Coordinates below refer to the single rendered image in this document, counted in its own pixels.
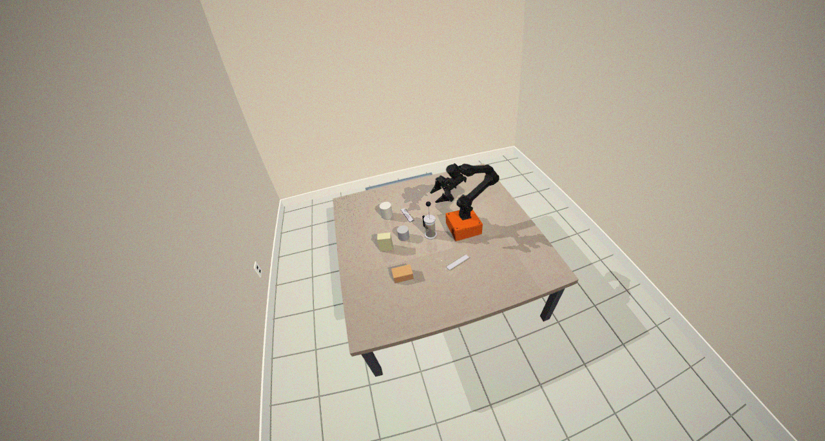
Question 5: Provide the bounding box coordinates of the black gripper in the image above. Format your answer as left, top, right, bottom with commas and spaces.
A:
430, 177, 457, 203

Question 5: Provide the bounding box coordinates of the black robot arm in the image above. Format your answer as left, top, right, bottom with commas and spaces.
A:
437, 163, 500, 220

